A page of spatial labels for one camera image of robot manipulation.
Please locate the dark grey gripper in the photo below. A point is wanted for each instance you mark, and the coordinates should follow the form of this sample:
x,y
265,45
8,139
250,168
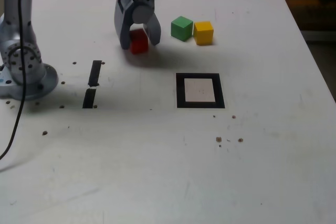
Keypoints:
x,y
143,1

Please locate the red cube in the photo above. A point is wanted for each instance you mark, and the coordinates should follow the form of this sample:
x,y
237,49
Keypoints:
x,y
139,44

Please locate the green cube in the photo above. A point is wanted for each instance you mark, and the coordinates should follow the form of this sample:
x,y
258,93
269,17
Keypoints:
x,y
181,28

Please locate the yellow cube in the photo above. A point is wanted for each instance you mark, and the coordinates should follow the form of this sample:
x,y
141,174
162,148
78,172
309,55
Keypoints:
x,y
204,33

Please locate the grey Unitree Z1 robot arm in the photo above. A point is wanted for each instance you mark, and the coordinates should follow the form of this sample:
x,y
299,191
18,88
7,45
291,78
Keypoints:
x,y
18,51

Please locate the black tape square outline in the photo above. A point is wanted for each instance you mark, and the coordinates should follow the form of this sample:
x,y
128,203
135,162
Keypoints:
x,y
179,90

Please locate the black tape strip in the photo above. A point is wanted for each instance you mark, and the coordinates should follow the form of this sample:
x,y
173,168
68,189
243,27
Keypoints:
x,y
94,72

